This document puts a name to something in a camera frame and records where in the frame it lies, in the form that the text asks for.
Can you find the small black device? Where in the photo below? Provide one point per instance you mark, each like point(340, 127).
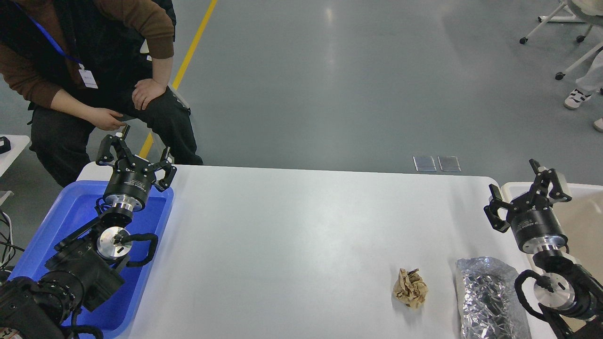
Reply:
point(5, 145)

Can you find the white rolling chair base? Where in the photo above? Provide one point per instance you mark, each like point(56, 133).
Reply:
point(569, 25)

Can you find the floor metal plate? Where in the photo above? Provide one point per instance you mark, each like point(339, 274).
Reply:
point(424, 164)
point(449, 164)

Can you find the blue plastic tray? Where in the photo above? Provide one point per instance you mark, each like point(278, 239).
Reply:
point(74, 207)

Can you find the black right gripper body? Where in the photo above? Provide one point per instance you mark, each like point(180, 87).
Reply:
point(536, 228)

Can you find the silver foil bag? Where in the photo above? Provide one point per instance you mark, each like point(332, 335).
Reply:
point(488, 305)

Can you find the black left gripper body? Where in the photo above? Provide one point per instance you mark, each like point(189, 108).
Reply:
point(130, 183)

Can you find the crumpled brown paper ball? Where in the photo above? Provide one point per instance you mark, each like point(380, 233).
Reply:
point(410, 288)

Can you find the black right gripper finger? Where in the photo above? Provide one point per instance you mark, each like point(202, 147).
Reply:
point(495, 204)
point(549, 186)

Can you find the white and black sneaker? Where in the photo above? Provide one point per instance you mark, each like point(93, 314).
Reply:
point(576, 98)

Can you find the person in brown sweater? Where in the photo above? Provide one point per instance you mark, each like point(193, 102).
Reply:
point(83, 64)

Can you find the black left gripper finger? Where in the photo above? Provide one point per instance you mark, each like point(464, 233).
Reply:
point(113, 152)
point(161, 173)

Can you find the white side table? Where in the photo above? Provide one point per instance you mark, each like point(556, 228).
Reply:
point(17, 145)

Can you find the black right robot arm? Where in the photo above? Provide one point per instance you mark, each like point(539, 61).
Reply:
point(563, 294)

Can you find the beige plastic bin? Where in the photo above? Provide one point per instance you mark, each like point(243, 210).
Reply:
point(582, 221)

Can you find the left floor metal plate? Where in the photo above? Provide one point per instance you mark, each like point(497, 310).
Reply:
point(424, 164)

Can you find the right floor metal plate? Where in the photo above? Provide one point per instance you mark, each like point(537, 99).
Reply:
point(449, 164)

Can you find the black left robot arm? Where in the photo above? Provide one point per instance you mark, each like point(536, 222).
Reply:
point(85, 269)

